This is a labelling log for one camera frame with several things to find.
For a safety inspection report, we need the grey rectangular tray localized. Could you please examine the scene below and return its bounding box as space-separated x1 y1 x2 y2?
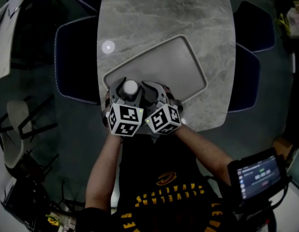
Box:
102 34 208 106

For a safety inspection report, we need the person's right forearm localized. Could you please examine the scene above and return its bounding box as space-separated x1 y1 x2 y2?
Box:
173 124 234 186

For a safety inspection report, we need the person's left forearm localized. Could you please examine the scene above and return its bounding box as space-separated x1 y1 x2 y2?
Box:
84 131 123 211

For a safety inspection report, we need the white square table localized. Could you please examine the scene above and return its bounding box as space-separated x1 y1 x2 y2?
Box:
0 0 30 82

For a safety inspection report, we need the yellow sunflower bunch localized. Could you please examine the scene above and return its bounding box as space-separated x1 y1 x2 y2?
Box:
45 213 62 227

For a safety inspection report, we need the black equipment case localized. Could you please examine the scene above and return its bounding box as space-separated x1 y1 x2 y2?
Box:
0 175 52 232

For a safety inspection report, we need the clothes rack with coats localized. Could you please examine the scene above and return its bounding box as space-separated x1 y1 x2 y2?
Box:
286 0 299 40

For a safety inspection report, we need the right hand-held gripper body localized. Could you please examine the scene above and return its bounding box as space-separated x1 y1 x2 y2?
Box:
144 100 182 136

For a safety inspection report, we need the person's right hand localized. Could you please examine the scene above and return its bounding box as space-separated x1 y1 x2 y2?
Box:
164 86 176 103

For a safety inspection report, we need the person's dark printed shirt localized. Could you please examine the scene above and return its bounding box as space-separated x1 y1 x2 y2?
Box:
75 131 239 232

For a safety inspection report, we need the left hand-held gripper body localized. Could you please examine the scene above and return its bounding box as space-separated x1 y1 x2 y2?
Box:
105 102 145 138

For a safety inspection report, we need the yellow green bag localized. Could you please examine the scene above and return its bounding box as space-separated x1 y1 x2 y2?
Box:
276 13 292 36

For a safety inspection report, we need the black bag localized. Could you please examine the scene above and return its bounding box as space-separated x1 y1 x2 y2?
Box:
270 0 289 14

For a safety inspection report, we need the person's left hand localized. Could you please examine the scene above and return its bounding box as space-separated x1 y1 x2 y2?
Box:
103 91 111 111

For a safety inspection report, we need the black handheld screen device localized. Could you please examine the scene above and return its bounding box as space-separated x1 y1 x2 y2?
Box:
227 147 292 209

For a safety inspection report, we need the small white-capped bottle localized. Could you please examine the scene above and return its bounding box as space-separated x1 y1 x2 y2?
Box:
122 79 140 99

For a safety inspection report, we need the grey chair with black legs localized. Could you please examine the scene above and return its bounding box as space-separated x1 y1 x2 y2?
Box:
0 94 60 174

